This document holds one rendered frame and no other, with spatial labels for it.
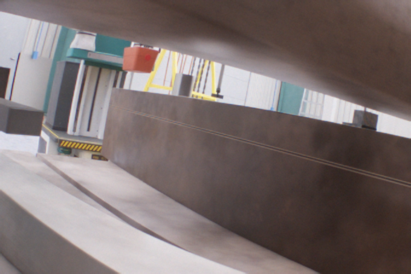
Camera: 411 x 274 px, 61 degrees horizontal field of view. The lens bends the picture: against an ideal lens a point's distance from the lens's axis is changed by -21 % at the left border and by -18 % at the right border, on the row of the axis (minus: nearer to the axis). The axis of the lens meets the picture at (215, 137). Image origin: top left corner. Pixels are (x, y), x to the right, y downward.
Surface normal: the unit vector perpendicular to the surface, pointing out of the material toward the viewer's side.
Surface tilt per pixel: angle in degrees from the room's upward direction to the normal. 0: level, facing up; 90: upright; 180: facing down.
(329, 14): 90
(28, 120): 90
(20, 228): 71
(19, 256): 90
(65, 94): 90
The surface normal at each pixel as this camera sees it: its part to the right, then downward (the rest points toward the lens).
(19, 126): 0.83, 0.19
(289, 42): 0.61, 0.16
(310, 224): -0.80, -0.13
